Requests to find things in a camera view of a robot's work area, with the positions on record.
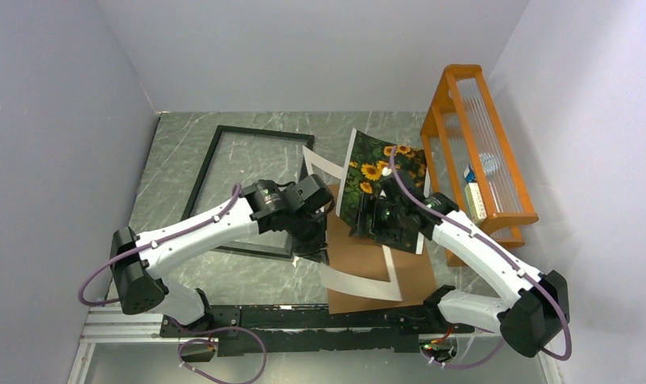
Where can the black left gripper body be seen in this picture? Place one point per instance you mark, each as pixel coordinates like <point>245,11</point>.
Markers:
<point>309,227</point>

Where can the black picture frame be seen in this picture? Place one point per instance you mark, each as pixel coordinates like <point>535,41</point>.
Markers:
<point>274,245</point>

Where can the sunflower photo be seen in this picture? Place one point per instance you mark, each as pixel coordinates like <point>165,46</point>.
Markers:
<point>366,157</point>

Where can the brown backing board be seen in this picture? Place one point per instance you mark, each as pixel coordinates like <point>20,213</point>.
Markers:
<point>365,259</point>

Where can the white mat backing board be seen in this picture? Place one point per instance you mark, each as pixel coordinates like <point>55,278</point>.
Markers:
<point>349,283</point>

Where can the clear acrylic sheet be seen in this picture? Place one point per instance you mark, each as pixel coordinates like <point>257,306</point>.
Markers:
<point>244,155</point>

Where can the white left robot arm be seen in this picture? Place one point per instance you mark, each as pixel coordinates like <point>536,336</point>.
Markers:
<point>142,262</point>

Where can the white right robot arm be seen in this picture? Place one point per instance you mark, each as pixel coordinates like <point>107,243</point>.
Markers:
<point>531,309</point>

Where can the orange wooden shelf rack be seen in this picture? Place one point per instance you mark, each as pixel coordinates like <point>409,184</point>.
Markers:
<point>463,128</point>

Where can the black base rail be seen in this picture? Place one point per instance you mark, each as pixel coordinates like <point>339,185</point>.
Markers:
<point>312,328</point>

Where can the aluminium table rail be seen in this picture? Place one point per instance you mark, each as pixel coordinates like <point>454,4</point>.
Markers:
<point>108,325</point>

